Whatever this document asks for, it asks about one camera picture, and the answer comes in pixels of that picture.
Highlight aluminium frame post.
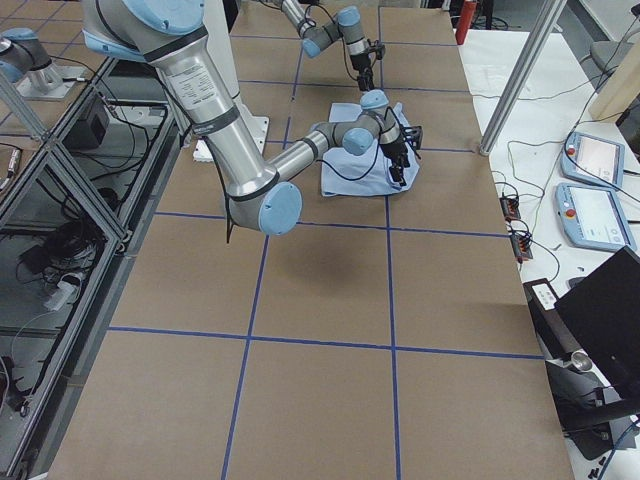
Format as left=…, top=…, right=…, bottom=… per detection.
left=479, top=0, right=567, bottom=156

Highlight blue teach pendant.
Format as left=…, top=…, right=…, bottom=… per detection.
left=561, top=131, right=625, bottom=187
left=554, top=183, right=636, bottom=252

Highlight far blue teach pendant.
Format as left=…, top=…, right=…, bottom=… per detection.
left=561, top=131, right=625, bottom=187

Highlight black laptop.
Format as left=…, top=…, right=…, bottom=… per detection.
left=555, top=247, right=639, bottom=398

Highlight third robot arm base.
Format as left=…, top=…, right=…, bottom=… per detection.
left=1, top=27, right=74, bottom=101

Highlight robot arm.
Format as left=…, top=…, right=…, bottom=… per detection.
left=273, top=0, right=385, bottom=92
left=82, top=1, right=410, bottom=236

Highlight light blue t-shirt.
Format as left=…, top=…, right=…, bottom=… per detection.
left=321, top=103, right=420, bottom=197

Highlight near blue teach pendant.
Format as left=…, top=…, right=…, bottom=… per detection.
left=554, top=183, right=636, bottom=252

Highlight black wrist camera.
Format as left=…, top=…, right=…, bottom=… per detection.
left=402, top=126, right=423, bottom=151
left=369, top=40, right=386, bottom=61

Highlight orange terminal block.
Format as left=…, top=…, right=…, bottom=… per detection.
left=499, top=196, right=522, bottom=222
left=509, top=230, right=533, bottom=264

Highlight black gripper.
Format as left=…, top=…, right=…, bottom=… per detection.
left=381, top=135, right=409, bottom=186
left=349, top=53, right=375, bottom=92

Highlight red cylinder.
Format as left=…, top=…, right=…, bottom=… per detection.
left=455, top=0, right=477, bottom=46

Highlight aluminium guard frame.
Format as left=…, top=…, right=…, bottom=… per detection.
left=1, top=59, right=180, bottom=479

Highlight black camera cable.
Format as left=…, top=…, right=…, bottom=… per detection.
left=319, top=107, right=416, bottom=182

